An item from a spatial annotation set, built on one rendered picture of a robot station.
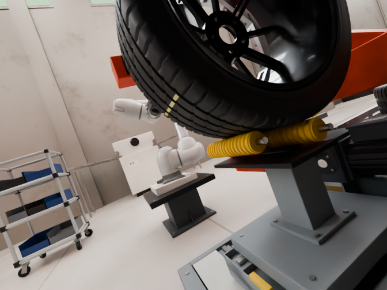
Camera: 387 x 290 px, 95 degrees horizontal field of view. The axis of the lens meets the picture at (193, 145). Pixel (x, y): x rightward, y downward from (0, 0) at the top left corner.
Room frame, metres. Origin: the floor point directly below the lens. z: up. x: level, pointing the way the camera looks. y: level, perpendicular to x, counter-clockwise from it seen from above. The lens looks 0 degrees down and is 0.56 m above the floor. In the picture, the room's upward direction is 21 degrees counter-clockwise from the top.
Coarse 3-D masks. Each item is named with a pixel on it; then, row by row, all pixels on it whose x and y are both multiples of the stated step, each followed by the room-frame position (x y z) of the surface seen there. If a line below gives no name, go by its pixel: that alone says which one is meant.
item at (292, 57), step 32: (192, 0) 0.58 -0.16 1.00; (256, 0) 0.66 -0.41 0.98; (288, 0) 0.59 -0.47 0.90; (320, 0) 0.52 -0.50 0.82; (192, 32) 0.34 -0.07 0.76; (256, 32) 0.65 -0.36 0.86; (288, 32) 0.63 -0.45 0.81; (320, 32) 0.52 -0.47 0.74; (224, 64) 0.35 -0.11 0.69; (288, 64) 0.62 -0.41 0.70; (320, 64) 0.46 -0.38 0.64
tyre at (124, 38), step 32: (128, 0) 0.31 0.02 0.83; (160, 0) 0.32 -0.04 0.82; (128, 32) 0.36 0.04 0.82; (160, 32) 0.31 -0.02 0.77; (128, 64) 0.47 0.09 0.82; (160, 64) 0.34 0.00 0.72; (192, 64) 0.33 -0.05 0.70; (160, 96) 0.43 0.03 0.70; (192, 96) 0.35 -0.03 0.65; (224, 96) 0.34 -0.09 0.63; (256, 96) 0.37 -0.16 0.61; (288, 96) 0.40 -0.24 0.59; (320, 96) 0.43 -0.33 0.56; (192, 128) 0.51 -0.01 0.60; (224, 128) 0.45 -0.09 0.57; (256, 128) 0.43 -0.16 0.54
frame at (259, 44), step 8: (176, 0) 0.68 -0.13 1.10; (200, 0) 0.72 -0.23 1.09; (208, 0) 0.72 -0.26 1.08; (224, 0) 0.70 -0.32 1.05; (232, 0) 0.72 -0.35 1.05; (224, 8) 0.75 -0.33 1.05; (232, 8) 0.72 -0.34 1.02; (240, 8) 0.73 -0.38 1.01; (248, 16) 0.75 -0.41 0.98; (248, 24) 0.75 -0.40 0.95; (256, 24) 0.74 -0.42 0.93; (256, 40) 0.75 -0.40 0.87; (264, 40) 0.75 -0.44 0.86; (256, 48) 0.78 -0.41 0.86; (264, 48) 0.74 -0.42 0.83; (256, 64) 0.79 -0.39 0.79; (264, 72) 0.74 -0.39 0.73; (264, 80) 0.72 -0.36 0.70
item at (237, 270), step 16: (224, 256) 0.60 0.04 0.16; (240, 256) 0.55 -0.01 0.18; (384, 256) 0.42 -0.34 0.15; (240, 272) 0.52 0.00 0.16; (256, 272) 0.51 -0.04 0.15; (368, 272) 0.40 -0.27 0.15; (384, 272) 0.39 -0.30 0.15; (256, 288) 0.45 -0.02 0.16; (272, 288) 0.42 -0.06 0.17; (368, 288) 0.37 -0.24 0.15; (384, 288) 0.36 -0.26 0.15
